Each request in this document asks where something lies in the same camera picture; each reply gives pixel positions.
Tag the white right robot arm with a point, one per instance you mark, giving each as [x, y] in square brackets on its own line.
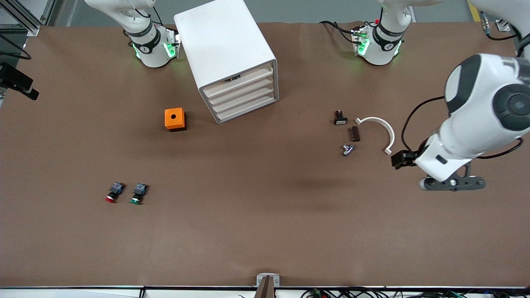
[149, 45]

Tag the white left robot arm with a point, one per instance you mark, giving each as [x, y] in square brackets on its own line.
[484, 103]

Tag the white square push button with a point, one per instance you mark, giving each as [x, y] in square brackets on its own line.
[340, 121]

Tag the red push button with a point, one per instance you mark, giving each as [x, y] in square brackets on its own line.
[114, 192]

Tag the green push button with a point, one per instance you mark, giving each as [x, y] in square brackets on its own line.
[138, 193]

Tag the brown cylinder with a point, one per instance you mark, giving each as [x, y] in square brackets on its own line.
[354, 134]

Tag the chrome metal fitting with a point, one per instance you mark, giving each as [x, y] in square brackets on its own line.
[348, 150]

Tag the orange box with hole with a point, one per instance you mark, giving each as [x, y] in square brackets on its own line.
[174, 120]

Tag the aluminium frame profile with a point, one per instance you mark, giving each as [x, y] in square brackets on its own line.
[503, 27]
[25, 20]

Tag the grey metal bracket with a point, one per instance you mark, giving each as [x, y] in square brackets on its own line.
[260, 281]

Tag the white table edge rail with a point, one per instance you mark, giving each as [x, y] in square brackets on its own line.
[62, 293]

